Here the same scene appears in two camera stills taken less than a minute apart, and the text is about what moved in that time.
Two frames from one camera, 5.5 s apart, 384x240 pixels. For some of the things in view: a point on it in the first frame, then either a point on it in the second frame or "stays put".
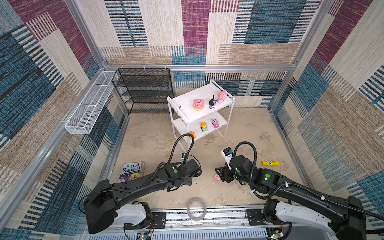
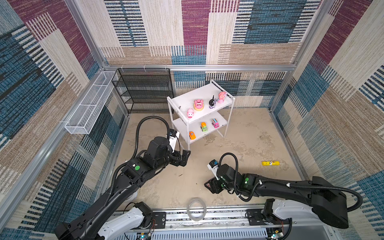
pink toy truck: (215, 123) stays put
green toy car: (204, 126) stays put
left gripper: (189, 182) to (176, 161)
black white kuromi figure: (212, 102) stays put
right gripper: (224, 173) to (214, 187)
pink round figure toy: (221, 96) stays put
